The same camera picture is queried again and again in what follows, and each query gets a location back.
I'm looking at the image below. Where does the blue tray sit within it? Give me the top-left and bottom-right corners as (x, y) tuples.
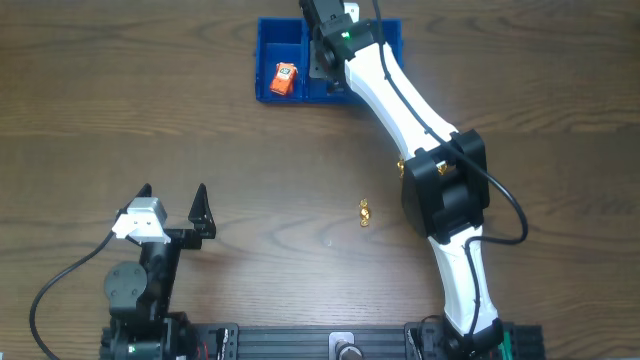
(255, 17), (405, 107)

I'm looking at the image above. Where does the mounting rail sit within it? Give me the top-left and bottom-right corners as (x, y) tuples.
(99, 322), (544, 360)

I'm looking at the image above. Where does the orange candy box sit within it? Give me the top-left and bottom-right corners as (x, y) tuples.
(269, 61), (300, 97)

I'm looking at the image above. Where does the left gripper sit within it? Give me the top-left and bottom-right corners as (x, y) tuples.
(133, 183), (218, 250)

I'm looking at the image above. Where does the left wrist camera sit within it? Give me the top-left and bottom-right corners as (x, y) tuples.
(110, 196), (169, 245)

